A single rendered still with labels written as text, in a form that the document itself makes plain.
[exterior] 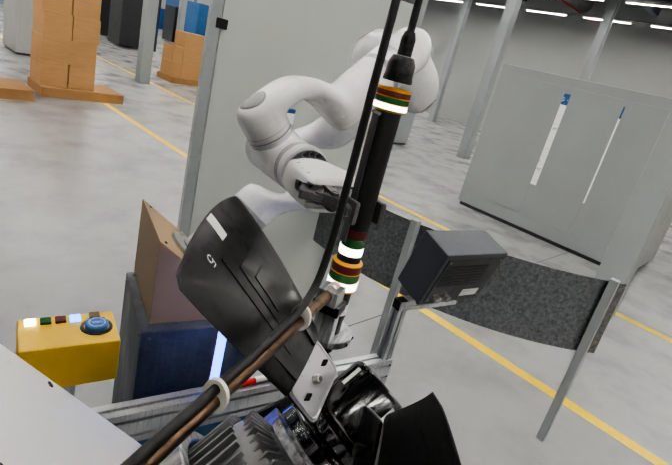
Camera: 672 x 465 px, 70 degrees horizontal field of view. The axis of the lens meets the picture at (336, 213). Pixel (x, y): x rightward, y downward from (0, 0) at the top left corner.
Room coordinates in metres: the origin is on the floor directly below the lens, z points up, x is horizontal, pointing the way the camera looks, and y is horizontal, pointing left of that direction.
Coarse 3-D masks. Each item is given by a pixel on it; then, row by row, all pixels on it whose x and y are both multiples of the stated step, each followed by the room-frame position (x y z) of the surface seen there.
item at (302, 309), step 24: (408, 24) 0.62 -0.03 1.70; (384, 48) 0.53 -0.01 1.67; (360, 120) 0.53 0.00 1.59; (360, 144) 0.53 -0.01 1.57; (336, 216) 0.53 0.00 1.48; (312, 288) 0.51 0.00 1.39; (240, 360) 0.37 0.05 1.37; (216, 384) 0.33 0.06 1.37; (192, 408) 0.30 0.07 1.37; (168, 432) 0.27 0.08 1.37; (144, 456) 0.25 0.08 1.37
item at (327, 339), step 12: (324, 288) 0.57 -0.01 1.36; (336, 300) 0.56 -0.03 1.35; (324, 312) 0.57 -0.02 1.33; (336, 312) 0.57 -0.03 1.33; (324, 324) 0.58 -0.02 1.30; (336, 324) 0.59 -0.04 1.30; (324, 336) 0.58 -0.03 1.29; (336, 336) 0.60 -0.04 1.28; (348, 336) 0.61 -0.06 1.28; (336, 348) 0.59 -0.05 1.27
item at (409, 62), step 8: (408, 32) 0.61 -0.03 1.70; (400, 40) 0.62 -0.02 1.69; (408, 40) 0.61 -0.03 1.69; (400, 48) 0.61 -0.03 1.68; (408, 48) 0.61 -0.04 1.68; (392, 56) 0.61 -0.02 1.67; (400, 56) 0.61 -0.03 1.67; (408, 56) 0.61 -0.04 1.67; (392, 64) 0.61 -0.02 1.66; (400, 64) 0.60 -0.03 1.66; (408, 64) 0.60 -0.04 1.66; (392, 72) 0.60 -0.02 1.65; (400, 72) 0.60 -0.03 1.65; (408, 72) 0.60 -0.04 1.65; (392, 80) 0.60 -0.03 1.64; (400, 80) 0.60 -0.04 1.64; (408, 80) 0.61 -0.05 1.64; (344, 296) 0.60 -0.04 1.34; (344, 312) 0.61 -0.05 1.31; (336, 328) 0.61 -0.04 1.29; (328, 352) 0.61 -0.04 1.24
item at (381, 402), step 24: (336, 384) 0.55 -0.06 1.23; (360, 384) 0.54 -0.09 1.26; (288, 408) 0.53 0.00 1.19; (336, 408) 0.52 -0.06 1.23; (360, 408) 0.51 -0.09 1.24; (384, 408) 0.52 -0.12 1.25; (312, 432) 0.49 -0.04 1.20; (336, 432) 0.50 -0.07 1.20; (312, 456) 0.46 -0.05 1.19; (336, 456) 0.49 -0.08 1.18
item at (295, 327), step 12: (324, 300) 0.54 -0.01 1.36; (312, 312) 0.51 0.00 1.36; (300, 324) 0.48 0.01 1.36; (288, 336) 0.45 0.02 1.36; (276, 348) 0.42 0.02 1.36; (264, 360) 0.40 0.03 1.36; (252, 372) 0.38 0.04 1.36; (240, 384) 0.36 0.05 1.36; (216, 396) 0.33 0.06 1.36; (204, 408) 0.31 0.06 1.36; (216, 408) 0.33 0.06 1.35; (192, 420) 0.30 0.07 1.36; (204, 420) 0.31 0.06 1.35; (180, 432) 0.29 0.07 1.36; (192, 432) 0.30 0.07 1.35; (168, 444) 0.27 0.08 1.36; (156, 456) 0.26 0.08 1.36
